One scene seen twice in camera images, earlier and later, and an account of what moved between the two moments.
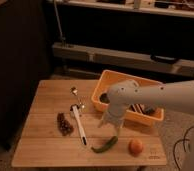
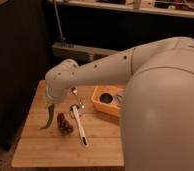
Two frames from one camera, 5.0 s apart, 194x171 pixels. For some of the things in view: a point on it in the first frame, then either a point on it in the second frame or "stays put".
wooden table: (62, 128) stays put
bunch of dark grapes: (64, 125) stays put
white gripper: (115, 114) -> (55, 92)
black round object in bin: (104, 98) stays put
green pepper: (106, 146) -> (51, 109)
